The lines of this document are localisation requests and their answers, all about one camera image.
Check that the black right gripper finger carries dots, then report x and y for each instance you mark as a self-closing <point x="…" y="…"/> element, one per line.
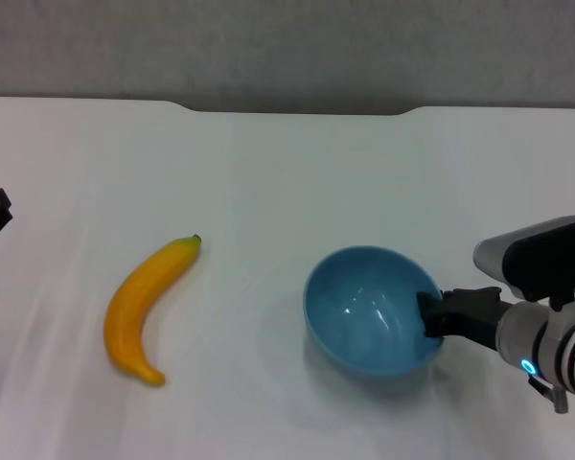
<point x="469" y="293"/>
<point x="431" y="316"/>

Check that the right gripper body grey black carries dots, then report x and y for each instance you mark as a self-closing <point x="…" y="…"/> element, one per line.
<point x="508" y="330"/>

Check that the blue plastic bowl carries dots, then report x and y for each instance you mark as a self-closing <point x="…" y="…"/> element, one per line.
<point x="359" y="311"/>

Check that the yellow plastic banana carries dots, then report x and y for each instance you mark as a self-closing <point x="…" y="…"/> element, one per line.
<point x="139" y="292"/>

